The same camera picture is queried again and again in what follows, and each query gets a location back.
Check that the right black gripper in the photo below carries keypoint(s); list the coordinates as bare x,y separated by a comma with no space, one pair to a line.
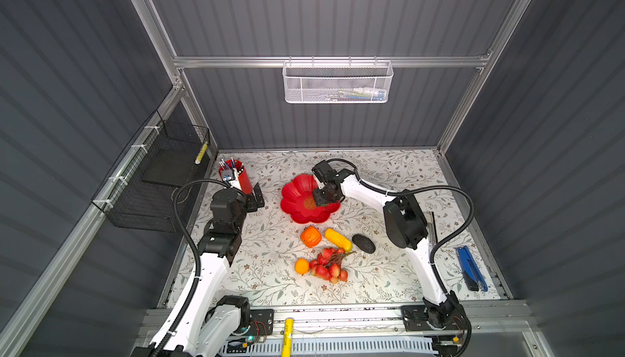
319,200

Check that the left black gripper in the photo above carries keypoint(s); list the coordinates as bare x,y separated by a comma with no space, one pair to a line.
250,205

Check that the red flower-shaped fruit bowl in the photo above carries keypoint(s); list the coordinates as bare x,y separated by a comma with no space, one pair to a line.
298,202

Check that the yellow fake corn cob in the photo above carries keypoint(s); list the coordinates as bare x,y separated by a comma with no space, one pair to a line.
338,240

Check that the orange fake bell pepper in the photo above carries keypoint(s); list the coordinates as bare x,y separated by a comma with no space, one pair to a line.
311,237

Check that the dark fake avocado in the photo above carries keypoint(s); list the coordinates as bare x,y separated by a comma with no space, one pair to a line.
364,243

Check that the red fake lychee bunch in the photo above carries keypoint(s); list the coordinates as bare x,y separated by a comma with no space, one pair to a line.
329,265

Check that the small fake orange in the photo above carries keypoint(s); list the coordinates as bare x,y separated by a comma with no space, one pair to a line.
302,266

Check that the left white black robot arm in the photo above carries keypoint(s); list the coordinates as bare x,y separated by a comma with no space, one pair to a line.
193,328

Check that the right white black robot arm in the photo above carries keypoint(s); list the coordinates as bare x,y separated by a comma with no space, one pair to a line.
406,227

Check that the red pen cup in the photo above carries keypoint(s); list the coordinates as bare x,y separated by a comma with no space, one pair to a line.
247,184

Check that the pens in red cup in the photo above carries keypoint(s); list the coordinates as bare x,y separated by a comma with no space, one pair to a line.
231,164

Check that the blue black hand tool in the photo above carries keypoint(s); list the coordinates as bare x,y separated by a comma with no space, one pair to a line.
470,271

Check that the white wire mesh basket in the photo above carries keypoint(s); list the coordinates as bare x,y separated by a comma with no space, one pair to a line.
342,82

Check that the black wire wall basket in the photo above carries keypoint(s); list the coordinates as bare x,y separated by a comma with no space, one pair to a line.
139,192

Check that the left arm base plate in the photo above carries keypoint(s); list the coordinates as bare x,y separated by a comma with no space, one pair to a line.
259,323

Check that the yellow tool on rail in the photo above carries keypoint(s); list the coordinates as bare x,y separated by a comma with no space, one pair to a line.
287,337

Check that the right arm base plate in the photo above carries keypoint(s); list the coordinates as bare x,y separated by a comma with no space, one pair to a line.
423,317

